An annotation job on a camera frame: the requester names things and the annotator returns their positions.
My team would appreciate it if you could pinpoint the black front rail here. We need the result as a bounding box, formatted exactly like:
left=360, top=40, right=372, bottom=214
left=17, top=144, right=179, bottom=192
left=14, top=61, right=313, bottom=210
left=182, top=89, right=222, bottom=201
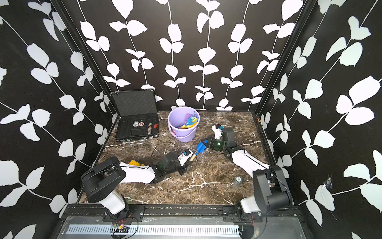
left=58, top=204, right=305, bottom=225

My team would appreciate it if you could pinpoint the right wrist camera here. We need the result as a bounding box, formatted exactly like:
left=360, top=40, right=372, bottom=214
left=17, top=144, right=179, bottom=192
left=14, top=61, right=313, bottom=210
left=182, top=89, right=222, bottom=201
left=212, top=124, right=224, bottom=140

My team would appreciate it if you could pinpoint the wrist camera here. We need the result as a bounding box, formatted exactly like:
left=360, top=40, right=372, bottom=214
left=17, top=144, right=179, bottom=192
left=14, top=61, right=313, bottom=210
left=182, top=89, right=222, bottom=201
left=212, top=124, right=224, bottom=140
left=178, top=148, right=193, bottom=166

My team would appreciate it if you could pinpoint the purple plastic bucket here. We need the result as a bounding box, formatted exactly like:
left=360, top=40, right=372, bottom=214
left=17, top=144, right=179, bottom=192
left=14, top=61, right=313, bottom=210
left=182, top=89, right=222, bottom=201
left=167, top=106, right=201, bottom=142

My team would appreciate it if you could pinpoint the blue metal trowel wooden handle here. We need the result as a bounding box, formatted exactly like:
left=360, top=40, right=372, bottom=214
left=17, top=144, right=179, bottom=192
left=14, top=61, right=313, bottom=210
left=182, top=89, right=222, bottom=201
left=190, top=140, right=208, bottom=161

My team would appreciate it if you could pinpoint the open black tool case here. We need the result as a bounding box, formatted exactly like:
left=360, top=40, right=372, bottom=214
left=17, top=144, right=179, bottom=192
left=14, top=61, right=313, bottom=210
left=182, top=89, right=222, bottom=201
left=110, top=89, right=159, bottom=144

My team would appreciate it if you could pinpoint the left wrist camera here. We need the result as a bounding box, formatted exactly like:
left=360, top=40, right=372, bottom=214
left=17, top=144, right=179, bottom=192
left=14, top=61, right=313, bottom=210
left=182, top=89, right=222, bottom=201
left=178, top=148, right=193, bottom=166

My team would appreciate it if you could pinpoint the purple scoop pink handle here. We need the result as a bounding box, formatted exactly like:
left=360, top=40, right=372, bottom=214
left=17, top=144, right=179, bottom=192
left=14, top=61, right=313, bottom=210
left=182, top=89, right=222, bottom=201
left=185, top=114, right=194, bottom=120

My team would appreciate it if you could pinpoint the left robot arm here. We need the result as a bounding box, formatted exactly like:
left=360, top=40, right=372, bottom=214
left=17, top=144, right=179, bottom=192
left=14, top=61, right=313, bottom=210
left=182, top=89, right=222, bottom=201
left=81, top=149, right=197, bottom=221

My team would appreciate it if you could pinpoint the yellow red toy car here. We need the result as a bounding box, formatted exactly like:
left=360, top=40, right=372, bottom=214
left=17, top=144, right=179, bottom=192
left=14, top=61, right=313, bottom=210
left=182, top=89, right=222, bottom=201
left=129, top=160, right=145, bottom=166

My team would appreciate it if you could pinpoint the white perforated strip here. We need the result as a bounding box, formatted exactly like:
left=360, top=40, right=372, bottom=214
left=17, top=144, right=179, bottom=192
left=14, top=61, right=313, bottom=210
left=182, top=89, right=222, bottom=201
left=64, top=224, right=239, bottom=237

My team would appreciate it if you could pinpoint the yellow plastic square shovel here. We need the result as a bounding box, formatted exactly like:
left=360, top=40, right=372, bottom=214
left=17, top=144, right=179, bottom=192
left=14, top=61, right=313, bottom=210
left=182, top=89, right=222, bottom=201
left=179, top=116, right=198, bottom=129

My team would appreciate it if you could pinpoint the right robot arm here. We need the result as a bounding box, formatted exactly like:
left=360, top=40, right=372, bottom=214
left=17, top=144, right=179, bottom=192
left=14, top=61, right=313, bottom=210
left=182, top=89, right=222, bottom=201
left=202, top=124, right=293, bottom=215

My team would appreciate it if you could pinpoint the blue rake yellow handle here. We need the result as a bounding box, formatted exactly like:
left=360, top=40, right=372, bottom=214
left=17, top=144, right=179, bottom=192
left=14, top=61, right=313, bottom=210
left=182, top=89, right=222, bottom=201
left=186, top=116, right=198, bottom=127

